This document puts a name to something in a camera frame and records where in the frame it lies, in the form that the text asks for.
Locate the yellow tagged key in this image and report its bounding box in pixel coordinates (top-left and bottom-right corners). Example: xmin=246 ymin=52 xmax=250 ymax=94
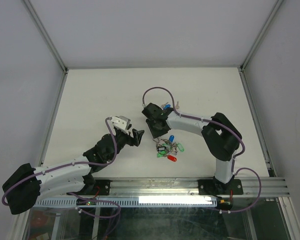
xmin=175 ymin=101 xmax=180 ymax=110

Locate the keyring with tagged keys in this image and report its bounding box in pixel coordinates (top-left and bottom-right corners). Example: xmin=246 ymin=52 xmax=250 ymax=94
xmin=153 ymin=135 xmax=185 ymax=162

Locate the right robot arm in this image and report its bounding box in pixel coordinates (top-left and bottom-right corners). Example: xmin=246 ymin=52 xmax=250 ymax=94
xmin=142 ymin=103 xmax=245 ymax=194

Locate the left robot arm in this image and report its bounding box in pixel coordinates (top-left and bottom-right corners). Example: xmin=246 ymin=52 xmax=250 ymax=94
xmin=1 ymin=129 xmax=145 ymax=215

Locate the blue tagged key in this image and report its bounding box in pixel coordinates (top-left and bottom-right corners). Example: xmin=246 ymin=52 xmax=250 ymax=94
xmin=161 ymin=102 xmax=171 ymax=110

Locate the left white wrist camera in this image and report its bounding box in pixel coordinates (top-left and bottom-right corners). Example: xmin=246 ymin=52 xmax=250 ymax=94
xmin=110 ymin=115 xmax=131 ymax=135

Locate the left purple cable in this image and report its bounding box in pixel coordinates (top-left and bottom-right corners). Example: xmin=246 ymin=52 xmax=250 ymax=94
xmin=1 ymin=116 xmax=122 ymax=220

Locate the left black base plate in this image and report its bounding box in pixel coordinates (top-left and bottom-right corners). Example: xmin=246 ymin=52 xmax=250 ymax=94
xmin=73 ymin=179 xmax=112 ymax=197

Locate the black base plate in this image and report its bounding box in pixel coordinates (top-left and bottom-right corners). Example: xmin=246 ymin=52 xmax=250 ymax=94
xmin=197 ymin=178 xmax=244 ymax=196
xmin=73 ymin=179 xmax=112 ymax=197

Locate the white slotted cable duct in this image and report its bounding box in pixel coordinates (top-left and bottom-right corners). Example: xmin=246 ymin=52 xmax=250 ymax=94
xmin=34 ymin=195 xmax=217 ymax=208

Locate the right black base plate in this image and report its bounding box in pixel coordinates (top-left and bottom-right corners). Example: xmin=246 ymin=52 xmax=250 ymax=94
xmin=197 ymin=178 xmax=244 ymax=196

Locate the right aluminium frame post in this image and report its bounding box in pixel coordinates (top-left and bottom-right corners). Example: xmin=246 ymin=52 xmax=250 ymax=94
xmin=239 ymin=0 xmax=285 ymax=73

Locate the aluminium frame post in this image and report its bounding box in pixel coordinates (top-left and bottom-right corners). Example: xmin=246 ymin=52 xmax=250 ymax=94
xmin=22 ymin=0 xmax=69 ymax=74
xmin=239 ymin=0 xmax=285 ymax=73

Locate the aluminium mounting rail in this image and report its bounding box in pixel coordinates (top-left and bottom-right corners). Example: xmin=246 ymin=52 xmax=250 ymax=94
xmin=39 ymin=177 xmax=290 ymax=201

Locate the left aluminium frame post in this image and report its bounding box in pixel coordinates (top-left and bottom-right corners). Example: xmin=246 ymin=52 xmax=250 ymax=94
xmin=22 ymin=0 xmax=69 ymax=74

